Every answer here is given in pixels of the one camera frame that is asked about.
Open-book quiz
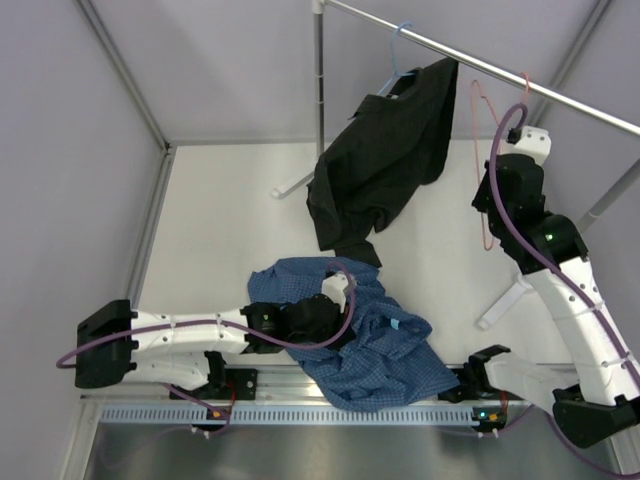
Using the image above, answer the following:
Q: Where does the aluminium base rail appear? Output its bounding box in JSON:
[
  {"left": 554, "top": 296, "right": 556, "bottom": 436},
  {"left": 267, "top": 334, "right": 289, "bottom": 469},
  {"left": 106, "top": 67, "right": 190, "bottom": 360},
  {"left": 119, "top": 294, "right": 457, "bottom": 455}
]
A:
[{"left": 80, "top": 365, "right": 560, "bottom": 406}]

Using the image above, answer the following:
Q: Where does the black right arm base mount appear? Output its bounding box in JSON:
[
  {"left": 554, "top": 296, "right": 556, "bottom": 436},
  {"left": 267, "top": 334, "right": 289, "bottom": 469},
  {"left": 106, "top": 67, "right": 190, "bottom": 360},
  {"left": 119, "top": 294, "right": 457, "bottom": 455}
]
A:
[{"left": 437, "top": 368, "right": 494, "bottom": 404}]

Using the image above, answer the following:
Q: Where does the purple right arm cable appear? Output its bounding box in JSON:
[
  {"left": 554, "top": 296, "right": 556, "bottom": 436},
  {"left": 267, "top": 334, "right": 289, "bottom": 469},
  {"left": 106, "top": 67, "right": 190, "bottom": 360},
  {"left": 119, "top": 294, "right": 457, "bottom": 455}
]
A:
[{"left": 488, "top": 103, "right": 640, "bottom": 476}]

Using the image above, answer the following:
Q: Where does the blue checked shirt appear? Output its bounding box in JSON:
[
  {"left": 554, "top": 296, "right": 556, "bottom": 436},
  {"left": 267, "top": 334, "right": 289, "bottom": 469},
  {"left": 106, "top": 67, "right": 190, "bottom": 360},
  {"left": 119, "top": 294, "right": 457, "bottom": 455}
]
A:
[{"left": 246, "top": 255, "right": 460, "bottom": 413}]

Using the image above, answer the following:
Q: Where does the pink wire hanger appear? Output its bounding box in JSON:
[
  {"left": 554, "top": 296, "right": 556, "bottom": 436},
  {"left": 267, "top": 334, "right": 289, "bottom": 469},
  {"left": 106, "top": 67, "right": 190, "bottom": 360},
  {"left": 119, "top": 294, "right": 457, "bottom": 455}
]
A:
[{"left": 469, "top": 79, "right": 500, "bottom": 252}]

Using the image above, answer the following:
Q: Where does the black pinstriped shirt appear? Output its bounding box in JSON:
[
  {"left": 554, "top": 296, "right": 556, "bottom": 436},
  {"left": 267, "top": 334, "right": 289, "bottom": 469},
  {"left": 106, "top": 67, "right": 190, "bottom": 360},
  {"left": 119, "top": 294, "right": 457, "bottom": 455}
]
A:
[{"left": 306, "top": 58, "right": 459, "bottom": 267}]

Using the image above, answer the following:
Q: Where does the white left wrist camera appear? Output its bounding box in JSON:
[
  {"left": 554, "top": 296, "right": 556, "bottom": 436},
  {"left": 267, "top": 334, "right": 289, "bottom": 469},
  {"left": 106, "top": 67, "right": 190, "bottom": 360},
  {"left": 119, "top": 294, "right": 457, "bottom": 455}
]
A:
[{"left": 321, "top": 271, "right": 357, "bottom": 313}]

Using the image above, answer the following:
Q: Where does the silver clothes rack top bar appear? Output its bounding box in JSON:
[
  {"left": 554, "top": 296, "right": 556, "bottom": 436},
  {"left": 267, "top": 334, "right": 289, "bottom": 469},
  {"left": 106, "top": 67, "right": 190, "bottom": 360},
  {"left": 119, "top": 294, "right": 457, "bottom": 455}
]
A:
[{"left": 322, "top": 1, "right": 639, "bottom": 138}]

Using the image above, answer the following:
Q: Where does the white left rack foot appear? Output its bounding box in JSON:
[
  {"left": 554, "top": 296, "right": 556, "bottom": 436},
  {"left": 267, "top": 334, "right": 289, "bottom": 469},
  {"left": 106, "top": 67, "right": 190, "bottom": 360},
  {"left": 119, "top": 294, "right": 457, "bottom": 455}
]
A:
[{"left": 271, "top": 172, "right": 314, "bottom": 200}]

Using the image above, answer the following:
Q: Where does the silver right rack pole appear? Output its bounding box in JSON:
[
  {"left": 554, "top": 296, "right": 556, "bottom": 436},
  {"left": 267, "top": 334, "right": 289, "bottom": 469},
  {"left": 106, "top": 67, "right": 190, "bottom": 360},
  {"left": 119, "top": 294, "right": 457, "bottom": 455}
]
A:
[{"left": 577, "top": 159, "right": 640, "bottom": 233}]

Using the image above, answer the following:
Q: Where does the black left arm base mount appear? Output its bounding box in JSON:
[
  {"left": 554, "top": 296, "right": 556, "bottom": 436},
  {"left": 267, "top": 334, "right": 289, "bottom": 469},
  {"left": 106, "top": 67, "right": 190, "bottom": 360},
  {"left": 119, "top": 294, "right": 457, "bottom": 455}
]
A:
[{"left": 205, "top": 368, "right": 258, "bottom": 401}]

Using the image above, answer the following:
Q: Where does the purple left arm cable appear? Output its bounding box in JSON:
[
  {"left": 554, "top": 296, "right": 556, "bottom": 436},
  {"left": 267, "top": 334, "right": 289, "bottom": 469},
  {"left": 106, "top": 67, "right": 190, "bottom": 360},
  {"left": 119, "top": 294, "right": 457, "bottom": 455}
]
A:
[{"left": 54, "top": 269, "right": 359, "bottom": 436}]

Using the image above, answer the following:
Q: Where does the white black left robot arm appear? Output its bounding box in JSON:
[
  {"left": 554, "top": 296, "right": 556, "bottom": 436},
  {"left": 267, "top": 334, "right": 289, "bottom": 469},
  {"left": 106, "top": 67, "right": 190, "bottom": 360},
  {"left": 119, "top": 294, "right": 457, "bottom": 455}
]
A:
[{"left": 74, "top": 294, "right": 354, "bottom": 399}]

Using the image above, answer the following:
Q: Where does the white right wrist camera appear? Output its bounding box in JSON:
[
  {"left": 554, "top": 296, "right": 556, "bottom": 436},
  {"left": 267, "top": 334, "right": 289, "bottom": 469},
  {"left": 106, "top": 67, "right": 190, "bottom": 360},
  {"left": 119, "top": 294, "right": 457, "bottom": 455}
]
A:
[{"left": 506, "top": 125, "right": 552, "bottom": 166}]

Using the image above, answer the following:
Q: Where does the blue wire hanger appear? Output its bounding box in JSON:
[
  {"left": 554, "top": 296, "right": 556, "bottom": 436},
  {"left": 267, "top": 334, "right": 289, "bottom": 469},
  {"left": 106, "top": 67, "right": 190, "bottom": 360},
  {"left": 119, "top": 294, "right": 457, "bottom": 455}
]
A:
[{"left": 376, "top": 21, "right": 413, "bottom": 96}]

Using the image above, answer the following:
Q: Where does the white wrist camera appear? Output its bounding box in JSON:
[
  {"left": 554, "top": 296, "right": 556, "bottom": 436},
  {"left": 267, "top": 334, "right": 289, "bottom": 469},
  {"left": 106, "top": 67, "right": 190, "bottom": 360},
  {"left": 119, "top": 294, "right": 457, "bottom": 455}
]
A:
[
  {"left": 506, "top": 125, "right": 552, "bottom": 166},
  {"left": 321, "top": 271, "right": 357, "bottom": 313}
]

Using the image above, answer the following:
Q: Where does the silver rack pole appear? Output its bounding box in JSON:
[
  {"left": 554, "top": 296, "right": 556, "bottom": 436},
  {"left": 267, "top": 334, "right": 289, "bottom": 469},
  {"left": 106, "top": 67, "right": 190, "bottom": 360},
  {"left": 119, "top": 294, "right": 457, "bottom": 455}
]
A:
[
  {"left": 312, "top": 0, "right": 325, "bottom": 157},
  {"left": 577, "top": 159, "right": 640, "bottom": 233}
]

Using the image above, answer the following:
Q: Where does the grey slotted cable duct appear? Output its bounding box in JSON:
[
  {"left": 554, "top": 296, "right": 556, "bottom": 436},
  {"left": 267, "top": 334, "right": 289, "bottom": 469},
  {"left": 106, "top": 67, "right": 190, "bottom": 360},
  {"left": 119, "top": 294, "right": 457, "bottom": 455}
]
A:
[{"left": 100, "top": 403, "right": 503, "bottom": 427}]

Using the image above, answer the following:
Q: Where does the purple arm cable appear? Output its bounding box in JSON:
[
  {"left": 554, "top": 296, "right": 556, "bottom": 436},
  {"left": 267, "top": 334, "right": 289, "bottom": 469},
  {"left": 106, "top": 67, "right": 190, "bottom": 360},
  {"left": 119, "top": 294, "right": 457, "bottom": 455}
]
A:
[
  {"left": 54, "top": 269, "right": 359, "bottom": 436},
  {"left": 488, "top": 103, "right": 640, "bottom": 476}
]

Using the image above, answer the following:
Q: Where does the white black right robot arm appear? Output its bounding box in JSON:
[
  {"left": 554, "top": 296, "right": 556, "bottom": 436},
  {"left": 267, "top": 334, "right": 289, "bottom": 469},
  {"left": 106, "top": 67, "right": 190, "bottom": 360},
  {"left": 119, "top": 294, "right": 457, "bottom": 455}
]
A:
[{"left": 465, "top": 154, "right": 639, "bottom": 448}]

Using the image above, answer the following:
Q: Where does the silver left rack pole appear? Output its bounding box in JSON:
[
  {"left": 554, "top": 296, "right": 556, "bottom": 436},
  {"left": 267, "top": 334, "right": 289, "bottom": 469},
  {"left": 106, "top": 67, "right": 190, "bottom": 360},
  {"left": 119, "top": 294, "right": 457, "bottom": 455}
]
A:
[{"left": 312, "top": 0, "right": 325, "bottom": 157}]

